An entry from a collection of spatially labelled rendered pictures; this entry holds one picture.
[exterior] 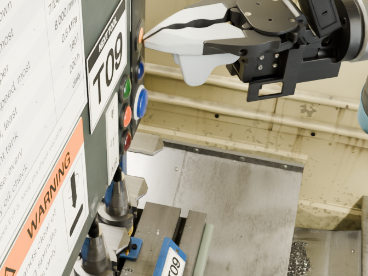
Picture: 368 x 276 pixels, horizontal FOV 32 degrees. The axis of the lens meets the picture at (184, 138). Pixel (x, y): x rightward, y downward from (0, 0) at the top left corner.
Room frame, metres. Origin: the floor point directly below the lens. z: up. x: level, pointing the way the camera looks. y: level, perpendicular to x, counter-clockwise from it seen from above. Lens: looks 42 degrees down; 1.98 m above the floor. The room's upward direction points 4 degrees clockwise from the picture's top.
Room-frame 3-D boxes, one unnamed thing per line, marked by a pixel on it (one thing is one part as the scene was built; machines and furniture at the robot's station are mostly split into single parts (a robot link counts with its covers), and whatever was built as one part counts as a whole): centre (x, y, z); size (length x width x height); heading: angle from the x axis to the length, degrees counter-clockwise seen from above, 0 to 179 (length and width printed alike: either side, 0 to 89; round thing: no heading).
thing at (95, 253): (0.56, 0.12, 1.26); 0.04 x 0.04 x 0.07
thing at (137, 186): (0.72, 0.09, 1.21); 0.07 x 0.05 x 0.01; 81
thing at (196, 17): (0.53, 0.01, 1.63); 0.09 x 0.03 x 0.06; 110
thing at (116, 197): (0.67, 0.10, 1.26); 0.04 x 0.04 x 0.07
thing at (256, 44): (0.51, -0.05, 1.65); 0.09 x 0.05 x 0.02; 110
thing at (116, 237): (0.61, 0.11, 1.21); 0.07 x 0.05 x 0.01; 81
